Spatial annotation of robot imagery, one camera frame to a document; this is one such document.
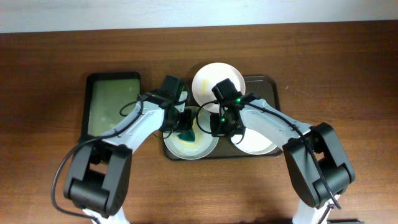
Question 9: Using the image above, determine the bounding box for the green and yellow sponge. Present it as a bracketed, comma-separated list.
[177, 129, 196, 142]

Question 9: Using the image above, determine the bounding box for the white green-tinted plate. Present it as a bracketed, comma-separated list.
[230, 128, 277, 155]

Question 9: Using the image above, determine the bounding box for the pale blue plate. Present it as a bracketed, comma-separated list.
[164, 106, 219, 160]

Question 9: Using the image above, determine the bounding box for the pink plate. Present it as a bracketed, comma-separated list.
[192, 62, 246, 106]

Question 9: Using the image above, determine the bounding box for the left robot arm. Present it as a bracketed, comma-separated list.
[63, 90, 188, 223]

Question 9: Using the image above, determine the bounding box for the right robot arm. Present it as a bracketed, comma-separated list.
[211, 93, 355, 223]

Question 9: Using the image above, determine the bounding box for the large brown serving tray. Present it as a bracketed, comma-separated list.
[161, 74, 284, 161]

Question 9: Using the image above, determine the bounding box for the small black water tray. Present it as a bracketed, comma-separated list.
[80, 72, 141, 141]

